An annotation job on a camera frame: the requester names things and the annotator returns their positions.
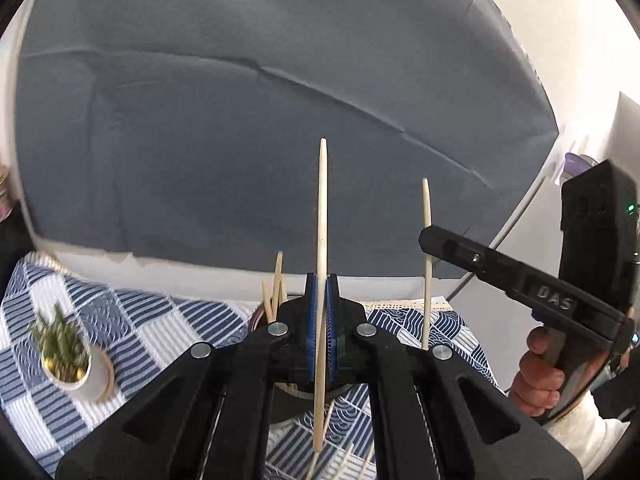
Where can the purple cooking pot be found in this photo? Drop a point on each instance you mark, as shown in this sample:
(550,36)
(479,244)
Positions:
(580,162)

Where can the person's right forearm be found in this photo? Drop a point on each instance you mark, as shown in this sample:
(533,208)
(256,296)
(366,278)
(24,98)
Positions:
(585,435)

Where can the blue white patterned tablecloth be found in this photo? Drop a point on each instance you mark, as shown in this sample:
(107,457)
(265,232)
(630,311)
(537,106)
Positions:
(150,320)

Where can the wooden chopsticks pile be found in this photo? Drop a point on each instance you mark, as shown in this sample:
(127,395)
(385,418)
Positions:
(345,455)

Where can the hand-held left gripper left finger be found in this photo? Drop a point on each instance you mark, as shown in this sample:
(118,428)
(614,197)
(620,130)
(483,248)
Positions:
(311,320)

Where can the person's right hand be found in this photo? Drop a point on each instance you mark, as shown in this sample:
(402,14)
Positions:
(537,385)

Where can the round wooden coaster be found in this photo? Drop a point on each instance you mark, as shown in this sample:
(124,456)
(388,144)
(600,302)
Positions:
(102,380)

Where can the small potted green plant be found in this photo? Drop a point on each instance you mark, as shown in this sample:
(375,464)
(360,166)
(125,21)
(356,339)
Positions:
(65,355)

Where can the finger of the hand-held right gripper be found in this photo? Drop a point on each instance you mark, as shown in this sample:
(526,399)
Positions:
(500,272)

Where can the grey cloth backdrop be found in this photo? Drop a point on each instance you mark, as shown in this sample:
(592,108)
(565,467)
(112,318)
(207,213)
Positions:
(250,135)

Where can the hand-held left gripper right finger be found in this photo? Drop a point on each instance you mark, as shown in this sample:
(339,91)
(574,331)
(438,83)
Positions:
(334,320)

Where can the black cylindrical utensil holder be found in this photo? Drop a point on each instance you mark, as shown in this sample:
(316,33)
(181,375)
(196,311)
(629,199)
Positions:
(287,402)

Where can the pale wooden chopstick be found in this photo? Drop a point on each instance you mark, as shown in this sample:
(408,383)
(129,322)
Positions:
(322,210)
(265,300)
(278,280)
(426,285)

